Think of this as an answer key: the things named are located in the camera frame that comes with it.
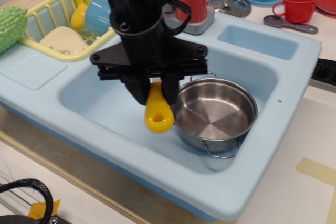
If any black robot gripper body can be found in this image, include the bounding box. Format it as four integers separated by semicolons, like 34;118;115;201
90;15;208;82

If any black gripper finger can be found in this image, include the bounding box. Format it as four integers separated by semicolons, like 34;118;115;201
161;73;184;105
122;76;150;105

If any toy knife yellow handle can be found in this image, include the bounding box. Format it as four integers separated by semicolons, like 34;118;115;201
145;81;175;134

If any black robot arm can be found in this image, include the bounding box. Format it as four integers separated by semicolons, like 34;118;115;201
90;0;208;105

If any stainless steel pot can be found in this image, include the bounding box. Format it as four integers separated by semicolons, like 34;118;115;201
172;72;258;159

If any steel pot lid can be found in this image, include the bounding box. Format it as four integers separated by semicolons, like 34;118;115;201
207;0;252;18

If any grey toy faucet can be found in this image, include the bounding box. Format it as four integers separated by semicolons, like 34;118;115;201
163;5;215;35

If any light blue toy sink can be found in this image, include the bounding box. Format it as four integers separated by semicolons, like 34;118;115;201
1;14;321;221

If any blue cup in rack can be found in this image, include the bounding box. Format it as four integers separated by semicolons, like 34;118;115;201
85;0;111;36

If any yellow toy spoon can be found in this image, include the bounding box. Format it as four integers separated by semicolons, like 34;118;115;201
70;0;87;31

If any yellow dish rack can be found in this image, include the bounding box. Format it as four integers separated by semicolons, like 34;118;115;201
18;0;116;62

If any grey toy spoon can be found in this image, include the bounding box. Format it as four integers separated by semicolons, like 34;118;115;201
263;15;319;35

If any green toy vegetable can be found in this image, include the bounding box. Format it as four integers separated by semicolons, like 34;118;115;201
1;6;28;53

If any red plastic mug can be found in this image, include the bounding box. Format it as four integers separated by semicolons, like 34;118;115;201
272;0;317;23

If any yellow tape piece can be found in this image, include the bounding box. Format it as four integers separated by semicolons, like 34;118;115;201
27;199;61;220

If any black braided cable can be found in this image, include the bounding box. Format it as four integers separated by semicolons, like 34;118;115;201
0;178;54;224

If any black rail at right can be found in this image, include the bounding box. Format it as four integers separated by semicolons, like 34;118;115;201
311;58;336;86

